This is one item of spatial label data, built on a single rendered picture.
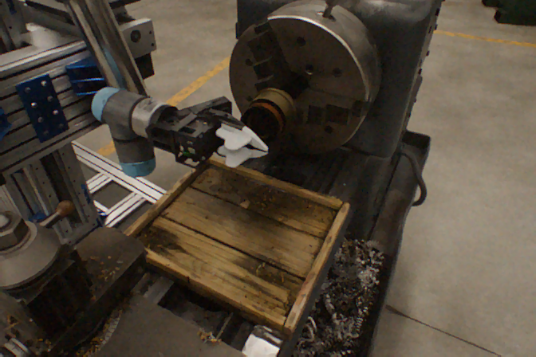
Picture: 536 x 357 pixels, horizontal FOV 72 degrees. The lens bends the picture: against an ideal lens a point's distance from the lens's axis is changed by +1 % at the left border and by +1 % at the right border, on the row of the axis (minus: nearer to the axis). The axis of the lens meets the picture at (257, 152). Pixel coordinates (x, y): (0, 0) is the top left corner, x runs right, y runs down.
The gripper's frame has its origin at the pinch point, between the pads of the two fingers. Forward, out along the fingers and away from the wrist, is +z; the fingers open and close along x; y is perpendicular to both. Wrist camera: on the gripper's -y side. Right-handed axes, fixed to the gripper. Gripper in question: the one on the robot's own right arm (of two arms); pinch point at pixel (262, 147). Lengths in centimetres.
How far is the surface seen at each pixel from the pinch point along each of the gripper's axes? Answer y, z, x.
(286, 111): -8.8, 0.4, 2.6
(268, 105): -6.6, -2.3, 4.1
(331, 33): -19.4, 3.8, 14.1
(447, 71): -306, 28, -108
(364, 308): -11, 23, -50
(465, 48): -372, 38, -108
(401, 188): -65, 23, -54
